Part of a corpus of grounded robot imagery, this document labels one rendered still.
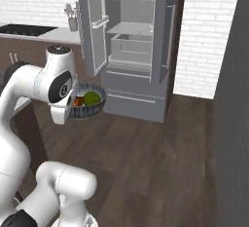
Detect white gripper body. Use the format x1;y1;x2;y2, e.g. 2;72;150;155
50;103;74;126

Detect brown chicken drumstick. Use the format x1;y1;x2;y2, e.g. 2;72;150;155
72;95;86;108

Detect blue patterned bowl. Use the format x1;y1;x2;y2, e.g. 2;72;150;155
68;80;108;121

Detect green lime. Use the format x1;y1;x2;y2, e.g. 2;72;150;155
83;91;102;107

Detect grey fridge freezer drawer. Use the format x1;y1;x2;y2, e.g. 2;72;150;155
102;89;168;124

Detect grey fridge door with bin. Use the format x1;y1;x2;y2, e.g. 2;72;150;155
76;0;110;77

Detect grey fridge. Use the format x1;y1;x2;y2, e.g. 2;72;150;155
76;0;183;124

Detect grey fridge crisper drawer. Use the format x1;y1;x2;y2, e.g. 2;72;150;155
110;33;154;64

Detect dark brown fridge surround panel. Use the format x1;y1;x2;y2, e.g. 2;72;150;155
164;0;189;115

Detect dark brown counter cabinet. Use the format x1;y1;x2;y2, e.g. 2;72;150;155
12;99;49;175

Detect dark brown base cupboards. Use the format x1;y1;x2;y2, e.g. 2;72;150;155
0;37;86;76

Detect grey utensil pot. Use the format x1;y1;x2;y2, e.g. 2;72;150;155
68;18;80;32

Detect black hob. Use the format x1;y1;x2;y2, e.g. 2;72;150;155
0;23;59;38

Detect pale kitchen utensils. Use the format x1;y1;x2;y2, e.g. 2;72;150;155
63;2;81;20

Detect grey fridge door with handle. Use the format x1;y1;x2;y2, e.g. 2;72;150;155
150;0;178;85

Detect grey fridge door handle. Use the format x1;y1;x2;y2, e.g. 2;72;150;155
165;4;176;70

